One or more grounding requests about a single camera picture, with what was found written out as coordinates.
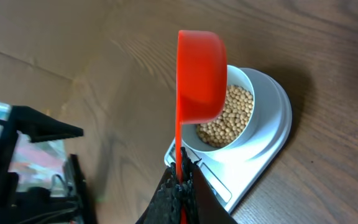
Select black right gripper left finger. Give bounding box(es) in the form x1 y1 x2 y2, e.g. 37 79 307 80
135 163 181 224

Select grey round bowl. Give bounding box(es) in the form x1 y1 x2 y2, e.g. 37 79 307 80
182 65 258 152

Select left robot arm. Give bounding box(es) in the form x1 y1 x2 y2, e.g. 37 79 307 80
0 103 97 224

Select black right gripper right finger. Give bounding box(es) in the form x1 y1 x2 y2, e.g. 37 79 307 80
181 147 237 224

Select soybeans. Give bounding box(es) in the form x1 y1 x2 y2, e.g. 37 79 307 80
196 85 254 147

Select red plastic measuring scoop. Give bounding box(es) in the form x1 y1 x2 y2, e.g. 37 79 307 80
175 29 228 224

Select white digital kitchen scale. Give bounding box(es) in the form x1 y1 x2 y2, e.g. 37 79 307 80
163 67 293 214

